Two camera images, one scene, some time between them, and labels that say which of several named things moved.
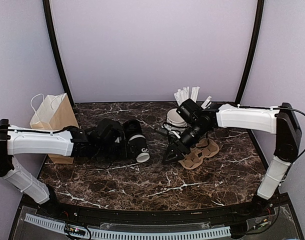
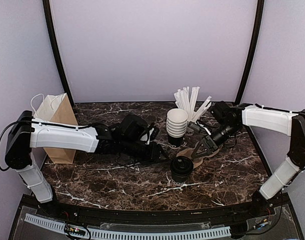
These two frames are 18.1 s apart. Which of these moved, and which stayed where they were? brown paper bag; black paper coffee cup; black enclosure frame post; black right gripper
Moved: black right gripper; black paper coffee cup
Stayed: black enclosure frame post; brown paper bag
